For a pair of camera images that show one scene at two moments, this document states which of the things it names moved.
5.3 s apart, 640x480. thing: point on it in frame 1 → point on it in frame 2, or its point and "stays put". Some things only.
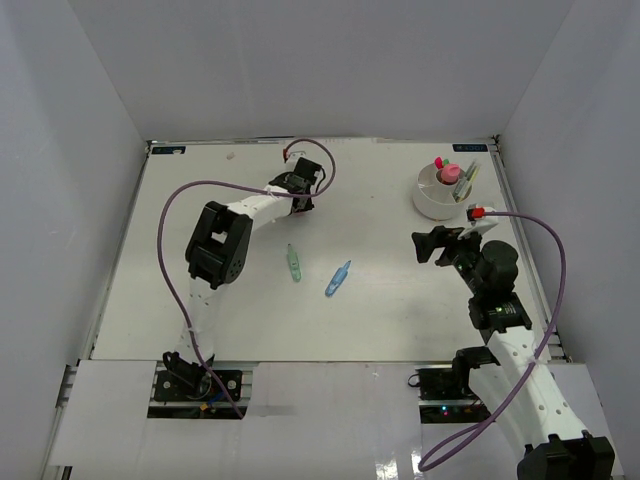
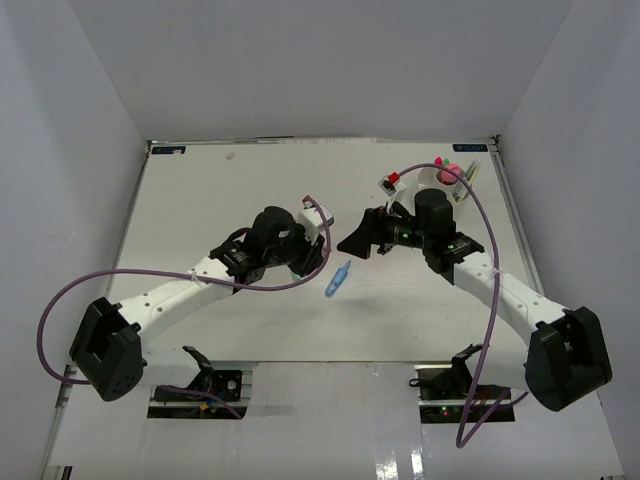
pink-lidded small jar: x=450 y=173 stays put
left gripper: x=309 y=207 → x=312 y=252
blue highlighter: x=337 y=279 stays put
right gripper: x=441 y=237 → x=372 y=230
